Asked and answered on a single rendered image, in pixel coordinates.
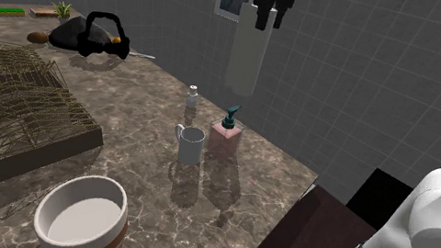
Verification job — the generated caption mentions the small white shaker bottle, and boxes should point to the small white shaker bottle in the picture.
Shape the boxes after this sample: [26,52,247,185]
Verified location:
[184,83,202,109]

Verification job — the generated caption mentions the pink soap dispenser teal pump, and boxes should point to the pink soap dispenser teal pump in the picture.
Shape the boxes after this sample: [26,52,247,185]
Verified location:
[205,100,249,161]

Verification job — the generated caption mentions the silver knife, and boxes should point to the silver knife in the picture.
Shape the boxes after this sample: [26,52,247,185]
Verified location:
[127,49,157,62]

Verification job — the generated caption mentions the white mug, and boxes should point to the white mug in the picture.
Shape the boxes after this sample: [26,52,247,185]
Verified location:
[168,123,209,168]

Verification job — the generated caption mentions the black headphones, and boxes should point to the black headphones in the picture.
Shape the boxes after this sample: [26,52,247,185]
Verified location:
[77,8,138,66]

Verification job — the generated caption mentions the small green potted plant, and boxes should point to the small green potted plant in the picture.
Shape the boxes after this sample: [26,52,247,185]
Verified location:
[48,0,74,22]

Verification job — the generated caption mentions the brown wooden board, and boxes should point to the brown wooden board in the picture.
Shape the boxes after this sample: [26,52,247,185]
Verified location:
[28,3,61,23]

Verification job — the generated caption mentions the brown potato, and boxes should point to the brown potato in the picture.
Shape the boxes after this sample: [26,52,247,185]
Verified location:
[25,28,51,47]

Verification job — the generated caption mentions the green sponge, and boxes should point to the green sponge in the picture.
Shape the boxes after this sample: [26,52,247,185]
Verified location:
[0,4,28,21]

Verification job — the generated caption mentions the white bowl with brown band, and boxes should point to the white bowl with brown band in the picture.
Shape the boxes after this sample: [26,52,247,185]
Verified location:
[28,164,137,248]

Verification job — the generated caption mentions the wire dish rack brown base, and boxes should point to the wire dish rack brown base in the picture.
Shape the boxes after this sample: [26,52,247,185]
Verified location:
[0,40,119,208]

